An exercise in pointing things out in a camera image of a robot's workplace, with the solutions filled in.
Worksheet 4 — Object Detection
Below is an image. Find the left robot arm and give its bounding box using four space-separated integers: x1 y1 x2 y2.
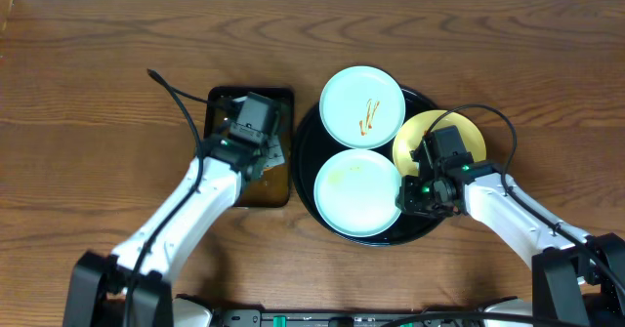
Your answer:
62 122 285 326

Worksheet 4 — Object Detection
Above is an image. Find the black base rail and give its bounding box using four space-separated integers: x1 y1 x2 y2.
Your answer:
214 307 489 327

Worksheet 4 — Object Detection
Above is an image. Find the light blue plate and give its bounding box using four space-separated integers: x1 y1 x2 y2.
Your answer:
313 149 401 237
318 65 406 149

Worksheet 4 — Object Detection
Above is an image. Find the yellow plate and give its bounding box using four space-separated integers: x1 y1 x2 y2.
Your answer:
392 110 486 177

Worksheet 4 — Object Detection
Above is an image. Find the black rectangular water tray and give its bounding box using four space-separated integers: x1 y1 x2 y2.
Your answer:
204 86 294 208

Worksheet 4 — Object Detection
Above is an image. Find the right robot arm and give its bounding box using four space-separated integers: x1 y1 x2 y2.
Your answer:
397 156 624 326

